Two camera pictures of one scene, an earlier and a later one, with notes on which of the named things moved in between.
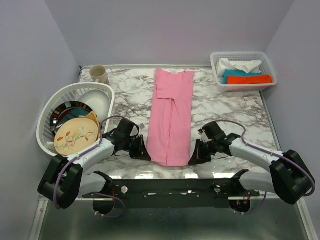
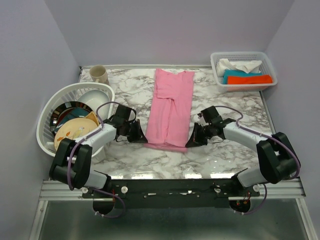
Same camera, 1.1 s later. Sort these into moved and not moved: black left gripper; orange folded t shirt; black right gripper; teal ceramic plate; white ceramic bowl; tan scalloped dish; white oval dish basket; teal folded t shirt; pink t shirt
Moved: pink t shirt; black left gripper; black right gripper
Not moved: teal ceramic plate; tan scalloped dish; white ceramic bowl; teal folded t shirt; orange folded t shirt; white oval dish basket
